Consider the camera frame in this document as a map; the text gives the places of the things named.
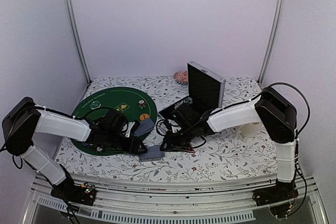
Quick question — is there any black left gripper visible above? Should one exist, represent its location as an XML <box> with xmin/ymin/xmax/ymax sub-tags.
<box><xmin>105</xmin><ymin>130</ymin><xmax>148</xmax><ymax>156</ymax></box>

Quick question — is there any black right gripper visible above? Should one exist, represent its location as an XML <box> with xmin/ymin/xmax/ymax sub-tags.
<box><xmin>160</xmin><ymin>123</ymin><xmax>196</xmax><ymax>151</ymax></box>

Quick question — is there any blue playing card deck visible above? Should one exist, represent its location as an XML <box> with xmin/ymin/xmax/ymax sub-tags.
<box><xmin>139</xmin><ymin>145</ymin><xmax>165</xmax><ymax>162</ymax></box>

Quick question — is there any single playing card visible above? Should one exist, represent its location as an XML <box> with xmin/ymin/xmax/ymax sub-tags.
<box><xmin>135</xmin><ymin>118</ymin><xmax>155</xmax><ymax>137</ymax></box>

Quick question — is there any orange big blind button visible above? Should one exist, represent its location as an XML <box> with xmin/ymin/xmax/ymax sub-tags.
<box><xmin>140</xmin><ymin>113</ymin><xmax>150</xmax><ymax>121</ymax></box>

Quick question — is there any green and red chip stack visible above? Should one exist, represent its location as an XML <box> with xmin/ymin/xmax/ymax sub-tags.
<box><xmin>93</xmin><ymin>145</ymin><xmax>104</xmax><ymax>154</ymax></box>

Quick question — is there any small green chip stack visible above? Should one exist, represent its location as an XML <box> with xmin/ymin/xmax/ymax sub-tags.
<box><xmin>138</xmin><ymin>100</ymin><xmax>147</xmax><ymax>110</ymax></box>

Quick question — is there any clear dealer button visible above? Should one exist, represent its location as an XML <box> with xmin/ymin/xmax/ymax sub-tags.
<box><xmin>90</xmin><ymin>101</ymin><xmax>101</xmax><ymax>110</ymax></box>

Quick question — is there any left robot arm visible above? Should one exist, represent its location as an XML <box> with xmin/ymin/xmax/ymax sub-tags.
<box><xmin>1</xmin><ymin>97</ymin><xmax>147</xmax><ymax>200</ymax></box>

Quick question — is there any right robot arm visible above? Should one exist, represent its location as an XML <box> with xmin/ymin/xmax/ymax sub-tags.
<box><xmin>160</xmin><ymin>83</ymin><xmax>302</xmax><ymax>201</ymax></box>

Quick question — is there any black red triangle token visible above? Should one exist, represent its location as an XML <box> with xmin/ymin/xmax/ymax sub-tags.
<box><xmin>183</xmin><ymin>148</ymin><xmax>195</xmax><ymax>153</ymax></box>

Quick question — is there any green round poker mat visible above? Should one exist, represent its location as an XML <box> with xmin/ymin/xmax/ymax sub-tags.
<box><xmin>72</xmin><ymin>87</ymin><xmax>157</xmax><ymax>156</ymax></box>

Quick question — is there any aluminium poker chip case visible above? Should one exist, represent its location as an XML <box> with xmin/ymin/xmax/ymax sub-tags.
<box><xmin>159</xmin><ymin>61</ymin><xmax>226</xmax><ymax>119</ymax></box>

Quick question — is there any patterned ceramic bowl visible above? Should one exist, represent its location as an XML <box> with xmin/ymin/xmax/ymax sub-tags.
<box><xmin>173</xmin><ymin>71</ymin><xmax>188</xmax><ymax>85</ymax></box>

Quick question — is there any white ribbed mug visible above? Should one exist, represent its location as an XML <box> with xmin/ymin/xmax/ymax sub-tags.
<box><xmin>236</xmin><ymin>123</ymin><xmax>261</xmax><ymax>137</ymax></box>

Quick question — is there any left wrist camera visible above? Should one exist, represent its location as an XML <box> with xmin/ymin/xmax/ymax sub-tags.
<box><xmin>124</xmin><ymin>120</ymin><xmax>140</xmax><ymax>137</ymax></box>

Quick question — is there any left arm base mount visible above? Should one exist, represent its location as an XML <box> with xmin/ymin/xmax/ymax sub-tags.
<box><xmin>50</xmin><ymin>180</ymin><xmax>97</xmax><ymax>206</ymax></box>

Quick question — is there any aluminium front rail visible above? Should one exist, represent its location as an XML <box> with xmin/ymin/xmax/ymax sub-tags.
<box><xmin>25</xmin><ymin>174</ymin><xmax>329</xmax><ymax>224</ymax></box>

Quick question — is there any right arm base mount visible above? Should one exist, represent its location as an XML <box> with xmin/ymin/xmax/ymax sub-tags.
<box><xmin>252</xmin><ymin>180</ymin><xmax>299</xmax><ymax>218</ymax></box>

